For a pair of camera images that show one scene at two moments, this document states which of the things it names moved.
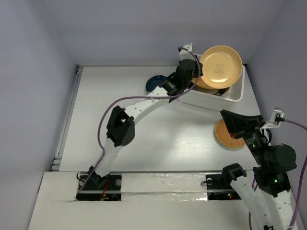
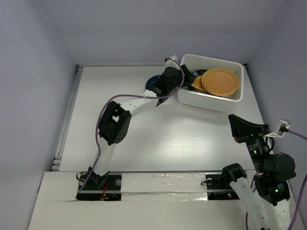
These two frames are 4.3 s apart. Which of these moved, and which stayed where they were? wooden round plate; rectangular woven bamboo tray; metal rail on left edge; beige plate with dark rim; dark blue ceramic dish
Moved: beige plate with dark rim; wooden round plate
Stayed: metal rail on left edge; rectangular woven bamboo tray; dark blue ceramic dish
